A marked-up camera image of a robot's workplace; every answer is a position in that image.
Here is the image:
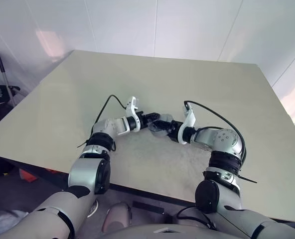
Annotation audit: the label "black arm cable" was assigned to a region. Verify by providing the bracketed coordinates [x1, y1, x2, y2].
[183, 100, 247, 165]
[91, 94, 128, 130]

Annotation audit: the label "grey sneaker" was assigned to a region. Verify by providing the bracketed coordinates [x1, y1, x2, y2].
[87, 200, 100, 219]

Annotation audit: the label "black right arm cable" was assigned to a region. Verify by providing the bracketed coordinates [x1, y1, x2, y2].
[183, 100, 247, 165]

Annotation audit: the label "grey robot torso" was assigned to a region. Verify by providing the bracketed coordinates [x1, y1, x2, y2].
[100, 223, 250, 239]

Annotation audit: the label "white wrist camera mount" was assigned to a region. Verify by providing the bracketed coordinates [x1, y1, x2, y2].
[125, 96, 142, 132]
[177, 102, 197, 145]

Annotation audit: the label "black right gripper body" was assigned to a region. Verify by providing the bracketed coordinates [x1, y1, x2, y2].
[168, 120, 184, 143]

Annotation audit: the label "black table frame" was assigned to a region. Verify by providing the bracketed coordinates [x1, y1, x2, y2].
[0, 153, 295, 224]

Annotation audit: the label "black flat bar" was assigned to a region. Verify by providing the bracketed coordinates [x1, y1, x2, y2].
[132, 201, 165, 215]

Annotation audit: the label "orange object under table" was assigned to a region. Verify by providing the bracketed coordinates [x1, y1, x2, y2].
[19, 168, 63, 184]

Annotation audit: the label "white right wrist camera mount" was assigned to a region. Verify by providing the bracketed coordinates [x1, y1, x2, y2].
[177, 102, 197, 145]

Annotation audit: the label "round motor housing copper windings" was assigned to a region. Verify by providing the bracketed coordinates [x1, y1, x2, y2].
[149, 119, 172, 138]

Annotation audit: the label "black torso cable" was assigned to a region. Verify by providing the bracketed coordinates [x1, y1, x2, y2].
[176, 208, 217, 231]

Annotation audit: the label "black side table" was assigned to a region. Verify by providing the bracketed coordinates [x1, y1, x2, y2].
[0, 85, 21, 129]

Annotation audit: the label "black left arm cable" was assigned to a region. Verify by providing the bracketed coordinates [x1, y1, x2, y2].
[91, 94, 128, 130]

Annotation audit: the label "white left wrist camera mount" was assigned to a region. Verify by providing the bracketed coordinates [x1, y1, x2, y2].
[125, 96, 142, 132]

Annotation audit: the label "black zip tie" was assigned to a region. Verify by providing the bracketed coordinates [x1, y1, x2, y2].
[238, 175, 258, 184]

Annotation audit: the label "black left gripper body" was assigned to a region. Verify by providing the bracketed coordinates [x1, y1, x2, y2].
[137, 112, 153, 129]

